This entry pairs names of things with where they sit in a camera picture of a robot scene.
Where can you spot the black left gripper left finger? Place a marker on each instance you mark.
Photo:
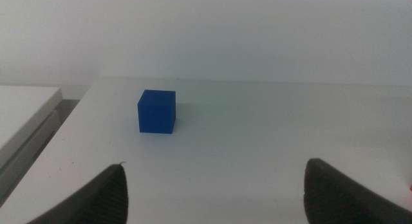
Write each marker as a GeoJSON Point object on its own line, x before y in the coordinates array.
{"type": "Point", "coordinates": [103, 198]}

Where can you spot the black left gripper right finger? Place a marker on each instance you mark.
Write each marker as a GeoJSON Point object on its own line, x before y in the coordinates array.
{"type": "Point", "coordinates": [334, 198]}

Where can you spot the blue cube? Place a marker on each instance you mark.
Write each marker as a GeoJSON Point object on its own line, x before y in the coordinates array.
{"type": "Point", "coordinates": [156, 113]}

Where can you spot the white side table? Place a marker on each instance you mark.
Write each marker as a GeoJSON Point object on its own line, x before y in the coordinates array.
{"type": "Point", "coordinates": [22, 111]}

